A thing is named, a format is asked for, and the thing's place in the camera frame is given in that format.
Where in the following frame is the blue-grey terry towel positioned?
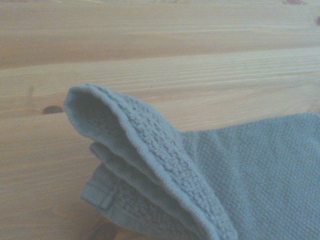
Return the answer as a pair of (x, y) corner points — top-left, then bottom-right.
(63, 84), (320, 240)

